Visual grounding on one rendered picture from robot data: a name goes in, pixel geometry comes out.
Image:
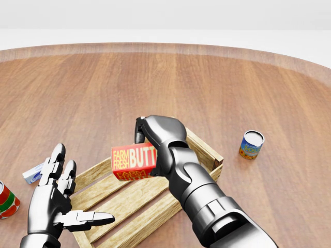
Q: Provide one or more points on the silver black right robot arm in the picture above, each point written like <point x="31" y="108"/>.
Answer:
<point x="207" y="201"/>

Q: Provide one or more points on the white blue small box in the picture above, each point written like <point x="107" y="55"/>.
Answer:
<point x="33" y="173"/>

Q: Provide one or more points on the wooden slat tray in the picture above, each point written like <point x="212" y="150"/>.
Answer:
<point x="129" y="201"/>

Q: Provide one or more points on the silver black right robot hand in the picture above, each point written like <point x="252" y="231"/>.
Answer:
<point x="161" y="130"/>

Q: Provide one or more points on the blue yellow soup tin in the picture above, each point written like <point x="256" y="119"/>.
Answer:
<point x="251" y="144"/>

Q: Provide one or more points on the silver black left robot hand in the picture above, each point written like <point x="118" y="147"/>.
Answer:
<point x="45" y="204"/>

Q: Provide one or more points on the red butter box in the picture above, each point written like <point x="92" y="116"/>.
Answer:
<point x="133" y="160"/>

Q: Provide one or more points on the red green orange tin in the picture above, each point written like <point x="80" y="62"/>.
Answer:
<point x="7" y="204"/>

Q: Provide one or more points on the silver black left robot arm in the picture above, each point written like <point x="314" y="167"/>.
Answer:
<point x="38" y="240"/>

